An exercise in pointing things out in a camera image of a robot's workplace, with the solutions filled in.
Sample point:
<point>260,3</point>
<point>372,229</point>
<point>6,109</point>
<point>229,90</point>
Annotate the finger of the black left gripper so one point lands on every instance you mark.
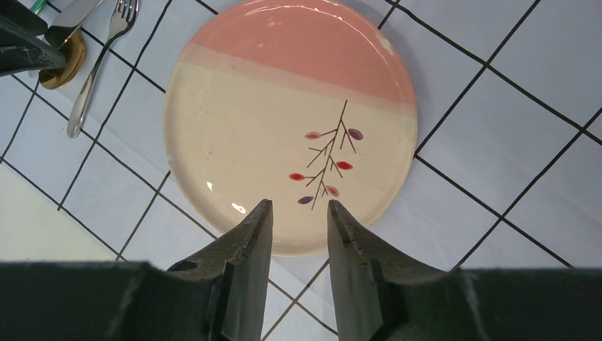
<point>21,50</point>

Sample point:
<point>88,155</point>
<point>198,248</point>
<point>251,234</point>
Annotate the white checked tablecloth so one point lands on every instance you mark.
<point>507,171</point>

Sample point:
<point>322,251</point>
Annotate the iridescent rainbow fork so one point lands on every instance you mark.
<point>37,6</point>

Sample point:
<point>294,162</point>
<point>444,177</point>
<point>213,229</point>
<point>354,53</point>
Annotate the metal cutlery piece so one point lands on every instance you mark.
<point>65,30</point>

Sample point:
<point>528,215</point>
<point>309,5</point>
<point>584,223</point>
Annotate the silver metal fork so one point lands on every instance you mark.
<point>121,22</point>

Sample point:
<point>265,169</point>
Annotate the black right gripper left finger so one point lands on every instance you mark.
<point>217,293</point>

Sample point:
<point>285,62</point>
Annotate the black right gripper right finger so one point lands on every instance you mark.
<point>381,293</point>

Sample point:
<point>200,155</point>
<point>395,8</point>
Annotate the cream pink branch plate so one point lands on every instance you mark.
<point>296,102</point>

